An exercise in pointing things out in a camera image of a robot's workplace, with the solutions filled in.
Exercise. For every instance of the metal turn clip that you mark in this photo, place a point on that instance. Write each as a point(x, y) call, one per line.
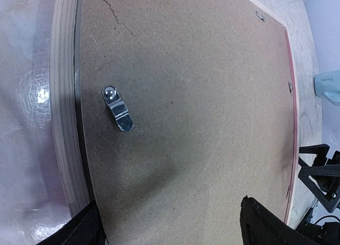
point(118, 108)

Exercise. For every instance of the light blue mug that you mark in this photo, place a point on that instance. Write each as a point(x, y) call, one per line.
point(326, 85)

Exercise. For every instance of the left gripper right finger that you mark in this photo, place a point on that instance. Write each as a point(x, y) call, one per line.
point(260, 226)

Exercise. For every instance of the brown backing board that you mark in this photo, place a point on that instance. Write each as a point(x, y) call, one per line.
point(206, 85)

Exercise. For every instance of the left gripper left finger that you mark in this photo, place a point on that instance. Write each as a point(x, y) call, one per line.
point(84, 228)

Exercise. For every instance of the pink wooden picture frame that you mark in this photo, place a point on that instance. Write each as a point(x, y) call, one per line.
point(65, 93)

